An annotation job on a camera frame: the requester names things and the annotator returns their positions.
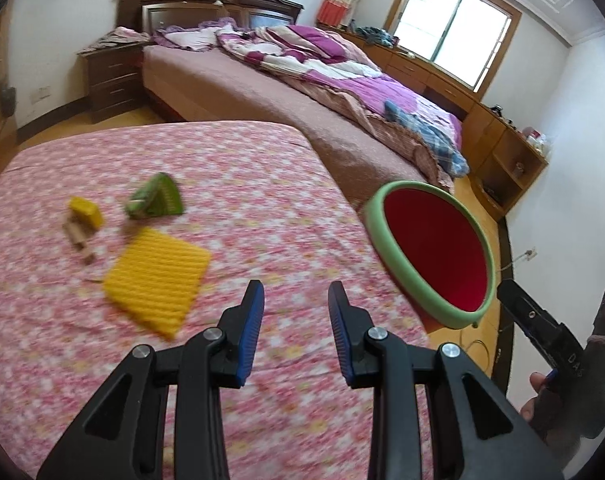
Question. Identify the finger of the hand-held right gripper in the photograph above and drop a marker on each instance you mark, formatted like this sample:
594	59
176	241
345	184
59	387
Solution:
524	312

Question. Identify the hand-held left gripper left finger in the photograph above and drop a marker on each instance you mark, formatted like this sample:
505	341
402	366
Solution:
250	330

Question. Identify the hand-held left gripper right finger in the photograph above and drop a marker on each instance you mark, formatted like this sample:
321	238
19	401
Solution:
340	335

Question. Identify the yellow foam fruit net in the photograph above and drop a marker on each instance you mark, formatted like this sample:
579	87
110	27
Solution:
155	280

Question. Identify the green and red basin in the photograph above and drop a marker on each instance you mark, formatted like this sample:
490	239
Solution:
432	240

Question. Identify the green snack wrapper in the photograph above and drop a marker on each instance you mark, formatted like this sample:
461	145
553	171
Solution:
157	197

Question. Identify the small yellow block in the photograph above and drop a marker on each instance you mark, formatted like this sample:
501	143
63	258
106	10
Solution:
87	212

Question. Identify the person's right hand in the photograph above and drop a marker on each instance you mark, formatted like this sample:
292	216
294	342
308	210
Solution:
534	385

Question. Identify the red and white bottles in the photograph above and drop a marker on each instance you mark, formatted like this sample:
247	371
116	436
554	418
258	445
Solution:
536	140

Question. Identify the low wooden cabinet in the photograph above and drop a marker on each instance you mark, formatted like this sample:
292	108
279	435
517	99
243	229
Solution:
487	125

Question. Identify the blue checked cloth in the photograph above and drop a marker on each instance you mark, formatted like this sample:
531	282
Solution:
432	135

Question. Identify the small black object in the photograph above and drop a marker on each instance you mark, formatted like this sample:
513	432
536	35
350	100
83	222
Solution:
495	108

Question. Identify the bed with brown sheet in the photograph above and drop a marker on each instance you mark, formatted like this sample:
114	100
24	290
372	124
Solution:
262	95

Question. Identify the purple patchwork quilt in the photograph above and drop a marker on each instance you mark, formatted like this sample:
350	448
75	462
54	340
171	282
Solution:
362	85

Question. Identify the dark wooden nightstand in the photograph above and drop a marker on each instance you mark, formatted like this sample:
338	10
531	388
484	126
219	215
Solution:
115	80

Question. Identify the wooden framed window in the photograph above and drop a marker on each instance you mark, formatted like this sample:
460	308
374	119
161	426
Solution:
447	25

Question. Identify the white and purple pillow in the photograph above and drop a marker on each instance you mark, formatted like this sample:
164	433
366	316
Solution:
192	37

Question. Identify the blue clothes heap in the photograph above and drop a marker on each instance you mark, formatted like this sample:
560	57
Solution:
375	36

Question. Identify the pile of pink clothes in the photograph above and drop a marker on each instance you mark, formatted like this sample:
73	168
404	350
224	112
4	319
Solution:
117	37

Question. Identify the black hanging device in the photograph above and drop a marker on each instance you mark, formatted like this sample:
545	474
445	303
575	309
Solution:
7	100

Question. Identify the low white wall socket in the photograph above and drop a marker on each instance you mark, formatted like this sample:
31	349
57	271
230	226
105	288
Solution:
531	253

